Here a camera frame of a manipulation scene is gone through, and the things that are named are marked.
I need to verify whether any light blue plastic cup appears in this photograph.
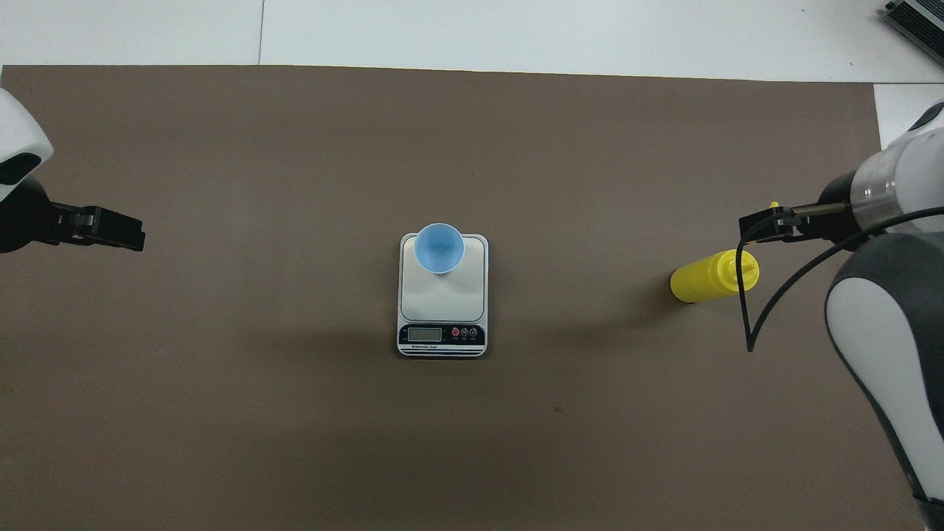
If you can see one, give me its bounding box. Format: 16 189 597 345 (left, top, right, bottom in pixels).
413 223 465 275

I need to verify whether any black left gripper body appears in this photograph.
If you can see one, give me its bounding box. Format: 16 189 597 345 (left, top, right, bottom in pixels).
0 177 74 255

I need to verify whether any yellow squeeze bottle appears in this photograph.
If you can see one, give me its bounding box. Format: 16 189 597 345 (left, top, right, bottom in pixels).
670 201 780 304

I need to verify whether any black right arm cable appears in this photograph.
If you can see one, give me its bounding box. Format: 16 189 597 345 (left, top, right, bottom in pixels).
735 206 944 353

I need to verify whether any brown paper mat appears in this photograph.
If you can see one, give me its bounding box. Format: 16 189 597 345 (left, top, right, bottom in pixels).
0 65 926 531

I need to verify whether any silver digital kitchen scale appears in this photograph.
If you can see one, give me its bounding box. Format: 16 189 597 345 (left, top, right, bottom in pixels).
397 233 489 358

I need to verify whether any grey ribbed metal device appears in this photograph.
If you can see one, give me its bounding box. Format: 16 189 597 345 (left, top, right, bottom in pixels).
884 0 944 69

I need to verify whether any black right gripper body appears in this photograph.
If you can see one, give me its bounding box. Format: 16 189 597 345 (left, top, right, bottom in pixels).
800 171 867 243

